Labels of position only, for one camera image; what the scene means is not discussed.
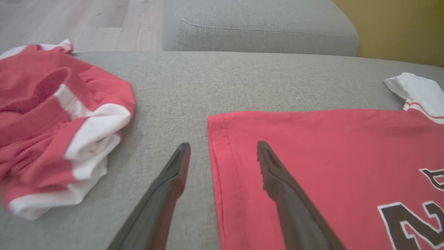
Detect large yellow sofa backrest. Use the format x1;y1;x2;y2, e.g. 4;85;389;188
332;0;444;67

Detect red white numbered jersey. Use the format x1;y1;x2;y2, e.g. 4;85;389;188
207;72;444;250

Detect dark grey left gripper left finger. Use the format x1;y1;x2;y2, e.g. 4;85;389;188
107;142;191;250

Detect long grey sofa seat cushion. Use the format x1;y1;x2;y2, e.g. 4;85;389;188
162;0;360;57

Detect large grey sofa seat cushion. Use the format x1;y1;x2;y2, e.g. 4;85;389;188
0;51;444;250

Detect red white striped shorts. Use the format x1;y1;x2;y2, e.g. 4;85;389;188
0;38;136;221

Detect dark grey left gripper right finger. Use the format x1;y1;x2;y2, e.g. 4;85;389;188
256;140;346;250

